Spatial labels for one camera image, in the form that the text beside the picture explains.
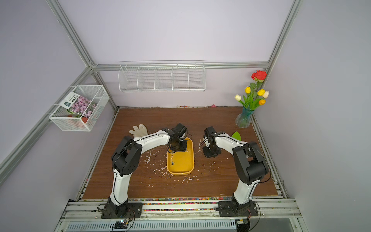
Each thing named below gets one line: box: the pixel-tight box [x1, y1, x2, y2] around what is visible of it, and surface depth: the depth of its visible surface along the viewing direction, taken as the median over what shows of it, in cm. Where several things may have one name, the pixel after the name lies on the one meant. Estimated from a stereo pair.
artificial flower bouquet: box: [234, 70, 270, 112], surface depth 91 cm
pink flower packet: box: [58, 91, 98, 119], surface depth 75 cm
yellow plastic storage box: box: [166, 137, 195, 176], surface depth 91 cm
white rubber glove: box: [128, 123, 148, 138], surface depth 107 cm
